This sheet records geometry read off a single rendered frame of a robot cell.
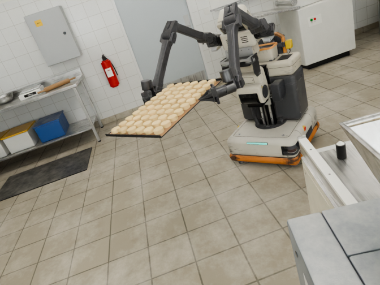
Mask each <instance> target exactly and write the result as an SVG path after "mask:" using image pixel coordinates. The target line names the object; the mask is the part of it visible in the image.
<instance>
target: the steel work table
mask: <svg viewBox="0 0 380 285"><path fill-rule="evenodd" d="M73 77H76V78H75V79H73V80H70V83H67V84H65V85H63V86H60V87H58V88H55V89H53V90H50V91H48V92H43V93H41V94H39V95H36V96H33V97H31V98H28V99H26V100H22V101H21V100H20V99H19V95H20V93H21V92H22V91H23V90H26V89H28V88H31V87H34V86H36V85H40V84H41V85H43V86H44V88H45V87H48V86H49V85H52V84H55V83H57V82H59V81H62V80H64V79H67V78H69V79H70V78H73ZM82 78H83V75H82V73H81V71H80V68H78V69H75V70H72V71H69V72H66V73H64V74H61V75H58V76H55V77H51V78H49V79H46V80H43V81H40V82H37V83H34V84H32V85H29V86H26V87H23V88H20V89H17V90H14V91H12V94H13V99H12V100H11V101H10V102H9V103H6V104H0V113H3V112H5V111H9V110H12V109H14V108H17V107H20V106H23V105H26V104H28V103H31V102H34V101H38V100H41V99H43V98H46V97H49V96H52V95H55V94H57V93H60V92H64V91H66V90H69V89H72V88H73V90H74V92H75V94H76V96H77V99H78V100H79V102H80V105H81V107H82V109H83V111H84V113H85V115H86V119H83V120H80V121H78V122H75V123H72V124H70V126H69V128H68V130H67V133H66V135H64V136H61V137H58V138H56V139H53V140H50V141H47V142H44V143H42V142H41V140H40V139H39V140H38V142H37V144H36V145H35V146H33V147H31V148H28V149H24V150H22V151H19V152H16V153H14V154H11V153H9V154H8V155H7V156H5V157H2V158H0V162H1V161H4V160H6V159H9V158H12V157H15V156H18V155H20V154H23V153H26V152H29V151H31V150H35V149H37V148H40V147H43V146H45V145H49V144H51V143H54V142H57V141H59V140H63V139H66V138H68V137H71V136H74V135H77V134H79V133H82V132H85V131H88V130H90V129H92V130H93V132H94V134H95V136H96V138H97V141H98V142H101V139H100V137H99V135H98V133H97V131H96V128H95V126H94V123H95V120H96V118H97V120H98V122H99V124H100V127H101V128H103V124H102V122H101V120H100V118H99V116H98V113H97V111H96V109H95V106H94V104H93V102H92V100H91V98H90V96H89V93H88V91H87V89H86V87H85V85H84V83H83V80H82ZM79 83H80V84H81V86H82V87H83V90H84V92H85V94H86V96H87V99H88V101H89V103H90V105H91V107H92V109H93V112H94V114H95V116H92V117H90V116H89V114H88V112H87V109H86V107H85V105H84V103H83V100H82V99H81V97H80V95H79V92H78V90H77V88H76V87H77V86H78V85H79ZM9 93H11V92H9ZM5 94H7V93H5ZM2 95H3V94H2ZM2 95H0V96H2Z"/></svg>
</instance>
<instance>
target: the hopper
mask: <svg viewBox="0 0 380 285"><path fill-rule="evenodd" d="M339 124H340V127H341V128H342V129H343V131H344V132H345V133H346V135H347V136H348V138H349V139H350V141H351V142H352V144H353V145H354V147H355V148H356V150H357V151H358V153H359V154H360V156H361V157H362V158H363V160H364V161H365V163H366V164H367V166H368V168H369V169H370V170H371V172H372V173H373V175H374V176H375V178H376V179H377V180H378V182H379V184H380V112H378V113H374V114H370V115H366V116H362V117H359V118H355V119H351V120H347V121H344V122H340V123H339Z"/></svg>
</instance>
